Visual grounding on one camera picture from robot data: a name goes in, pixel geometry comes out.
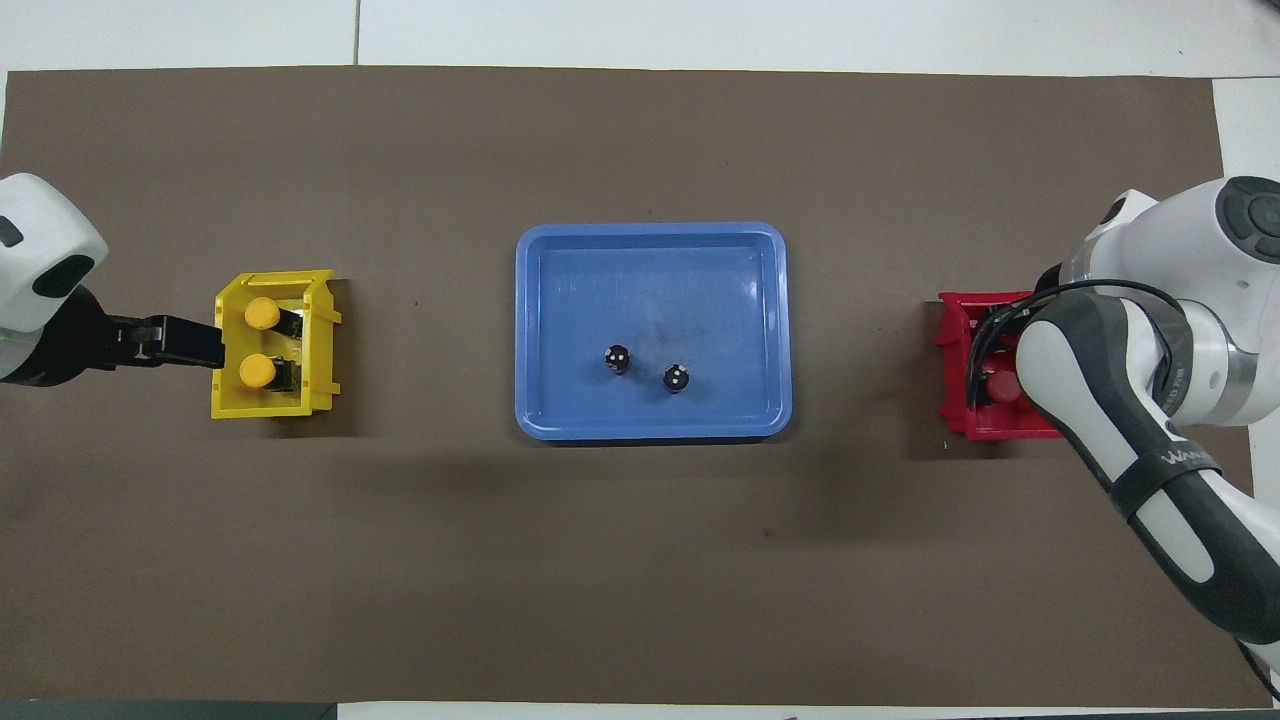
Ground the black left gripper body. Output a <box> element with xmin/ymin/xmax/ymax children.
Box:
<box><xmin>30</xmin><ymin>287</ymin><xmax>137</xmax><ymax>387</ymax></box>

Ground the brown table mat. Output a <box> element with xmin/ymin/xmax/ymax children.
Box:
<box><xmin>0</xmin><ymin>65</ymin><xmax>1276</xmax><ymax>706</ymax></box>

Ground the yellow push button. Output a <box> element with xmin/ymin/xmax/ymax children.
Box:
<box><xmin>244</xmin><ymin>296</ymin><xmax>304</xmax><ymax>339</ymax></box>
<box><xmin>238</xmin><ymin>353</ymin><xmax>301</xmax><ymax>393</ymax></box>

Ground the red plastic bin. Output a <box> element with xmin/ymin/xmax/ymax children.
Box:
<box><xmin>936</xmin><ymin>290</ymin><xmax>1066</xmax><ymax>442</ymax></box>

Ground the blue plastic tray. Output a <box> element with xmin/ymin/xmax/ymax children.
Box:
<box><xmin>515</xmin><ymin>222</ymin><xmax>793</xmax><ymax>443</ymax></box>

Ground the yellow plastic bin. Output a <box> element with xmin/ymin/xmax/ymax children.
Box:
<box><xmin>211</xmin><ymin>269</ymin><xmax>343</xmax><ymax>420</ymax></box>

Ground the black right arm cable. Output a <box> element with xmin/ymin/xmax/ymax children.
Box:
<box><xmin>966</xmin><ymin>278</ymin><xmax>1191</xmax><ymax>411</ymax></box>

